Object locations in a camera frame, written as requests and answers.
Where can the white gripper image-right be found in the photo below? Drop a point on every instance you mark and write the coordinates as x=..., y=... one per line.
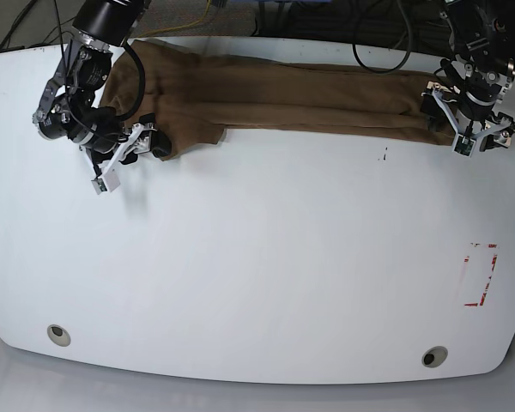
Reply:
x=466, y=115

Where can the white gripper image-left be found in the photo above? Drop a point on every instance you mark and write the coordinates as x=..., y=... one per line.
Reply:
x=144, y=137

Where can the brown t-shirt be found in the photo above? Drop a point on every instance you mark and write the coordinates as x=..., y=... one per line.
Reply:
x=196, y=98

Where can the red tape rectangle marking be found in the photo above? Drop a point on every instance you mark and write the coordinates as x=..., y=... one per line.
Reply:
x=478, y=269

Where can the grey table grommet left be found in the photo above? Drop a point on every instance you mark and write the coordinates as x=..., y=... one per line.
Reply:
x=59, y=335

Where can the grey table grommet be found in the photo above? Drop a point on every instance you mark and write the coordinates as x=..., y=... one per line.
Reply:
x=434, y=357
x=59, y=335

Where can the grey table grommet right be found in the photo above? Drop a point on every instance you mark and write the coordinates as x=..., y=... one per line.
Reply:
x=434, y=357

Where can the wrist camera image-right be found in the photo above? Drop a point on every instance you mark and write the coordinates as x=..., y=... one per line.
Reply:
x=463, y=145

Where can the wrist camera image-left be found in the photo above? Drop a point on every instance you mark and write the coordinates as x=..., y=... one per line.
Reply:
x=107, y=182

